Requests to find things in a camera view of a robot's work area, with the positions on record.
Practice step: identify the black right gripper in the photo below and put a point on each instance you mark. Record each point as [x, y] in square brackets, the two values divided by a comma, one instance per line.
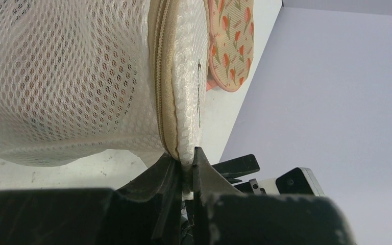
[299, 180]

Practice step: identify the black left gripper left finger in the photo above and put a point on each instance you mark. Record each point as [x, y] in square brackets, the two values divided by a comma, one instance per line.
[145, 211]

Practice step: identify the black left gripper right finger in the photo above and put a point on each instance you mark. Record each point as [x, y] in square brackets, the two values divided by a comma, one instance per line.
[225, 215]

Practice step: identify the white mesh laundry bag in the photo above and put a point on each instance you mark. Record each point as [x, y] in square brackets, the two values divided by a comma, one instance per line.
[81, 77]

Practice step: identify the carrot print bra case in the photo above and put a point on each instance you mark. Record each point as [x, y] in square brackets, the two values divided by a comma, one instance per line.
[231, 43]

